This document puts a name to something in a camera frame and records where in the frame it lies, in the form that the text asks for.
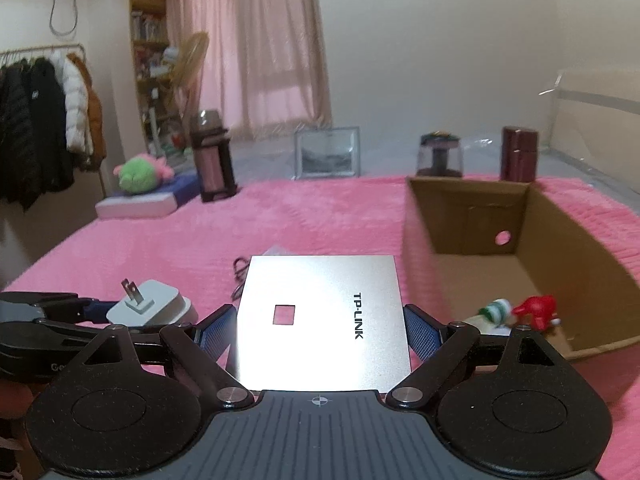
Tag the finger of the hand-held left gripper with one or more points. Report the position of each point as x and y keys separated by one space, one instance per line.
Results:
x=100 y=332
x=70 y=307

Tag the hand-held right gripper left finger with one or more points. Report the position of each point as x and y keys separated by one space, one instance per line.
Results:
x=219 y=334

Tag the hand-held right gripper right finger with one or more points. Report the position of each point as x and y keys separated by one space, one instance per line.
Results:
x=419 y=332

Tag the white power adapter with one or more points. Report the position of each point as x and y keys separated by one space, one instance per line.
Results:
x=155 y=305

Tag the green white striped spool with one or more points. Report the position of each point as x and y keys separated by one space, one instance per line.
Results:
x=496 y=310

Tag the square packaging box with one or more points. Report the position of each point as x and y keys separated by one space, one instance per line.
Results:
x=320 y=320

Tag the red plastic toy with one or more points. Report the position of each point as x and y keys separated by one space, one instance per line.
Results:
x=537 y=310

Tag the brown cardboard box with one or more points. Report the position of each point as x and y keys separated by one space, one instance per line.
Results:
x=590 y=280

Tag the person's left hand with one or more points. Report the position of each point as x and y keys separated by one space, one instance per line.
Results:
x=15 y=395

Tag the pink fluffy blanket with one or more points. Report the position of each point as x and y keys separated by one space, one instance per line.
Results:
x=175 y=230

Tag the blue white foam box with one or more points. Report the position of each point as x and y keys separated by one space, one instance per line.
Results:
x=135 y=205

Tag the green plush toy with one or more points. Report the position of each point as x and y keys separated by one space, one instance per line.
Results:
x=140 y=176

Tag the pink black thermos bottle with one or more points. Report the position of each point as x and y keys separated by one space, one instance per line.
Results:
x=212 y=160

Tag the glass jar with dark lid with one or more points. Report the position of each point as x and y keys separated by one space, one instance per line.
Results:
x=440 y=157

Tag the brown jacket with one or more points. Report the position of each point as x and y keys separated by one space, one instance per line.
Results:
x=95 y=120

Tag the framed picture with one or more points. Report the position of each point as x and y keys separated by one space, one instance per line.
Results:
x=327 y=152

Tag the white puffer jacket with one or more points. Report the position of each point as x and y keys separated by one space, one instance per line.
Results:
x=75 y=105

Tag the maroon thermos flask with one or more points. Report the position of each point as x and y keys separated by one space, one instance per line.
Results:
x=520 y=155

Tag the metal clothes rack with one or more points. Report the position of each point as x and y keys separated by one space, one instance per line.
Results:
x=35 y=50

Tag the standing electric fan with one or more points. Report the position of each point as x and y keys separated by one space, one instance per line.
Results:
x=190 y=60

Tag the pink curtain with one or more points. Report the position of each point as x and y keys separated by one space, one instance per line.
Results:
x=260 y=45

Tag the wooden bookshelf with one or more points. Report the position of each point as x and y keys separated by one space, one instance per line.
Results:
x=147 y=25

